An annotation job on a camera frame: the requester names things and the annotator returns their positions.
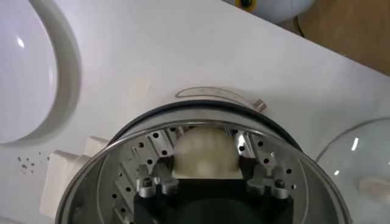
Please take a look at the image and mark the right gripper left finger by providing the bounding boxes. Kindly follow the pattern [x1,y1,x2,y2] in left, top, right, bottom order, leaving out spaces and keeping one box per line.
[136,158,180,198]

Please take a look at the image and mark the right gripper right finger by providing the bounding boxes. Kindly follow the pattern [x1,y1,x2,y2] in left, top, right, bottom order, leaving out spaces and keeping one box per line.
[240,156,290,200]

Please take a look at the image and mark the white steamed baozi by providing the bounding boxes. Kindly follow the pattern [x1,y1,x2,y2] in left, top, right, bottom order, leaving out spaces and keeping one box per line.
[172,126,244,180]

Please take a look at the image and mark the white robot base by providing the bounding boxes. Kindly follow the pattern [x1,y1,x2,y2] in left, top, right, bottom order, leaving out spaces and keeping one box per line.
[224,0,316,25]

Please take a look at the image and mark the stainless steel steamer basket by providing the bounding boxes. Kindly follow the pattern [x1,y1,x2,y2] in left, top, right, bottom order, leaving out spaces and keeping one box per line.
[54,118,353,224]

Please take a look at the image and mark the cream electric cooking pot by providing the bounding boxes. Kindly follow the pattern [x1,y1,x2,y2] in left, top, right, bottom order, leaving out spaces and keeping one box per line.
[38,86,304,220]

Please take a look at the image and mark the glass pot lid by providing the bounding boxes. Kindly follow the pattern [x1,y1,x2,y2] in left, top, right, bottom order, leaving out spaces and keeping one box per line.
[315,117,390,224]

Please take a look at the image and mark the dark crumb specks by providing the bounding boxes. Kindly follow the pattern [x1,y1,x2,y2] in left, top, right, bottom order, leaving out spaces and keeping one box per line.
[16,150,51,174]

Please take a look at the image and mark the white round plate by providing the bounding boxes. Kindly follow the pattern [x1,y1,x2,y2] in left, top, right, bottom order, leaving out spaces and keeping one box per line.
[0,0,82,147]

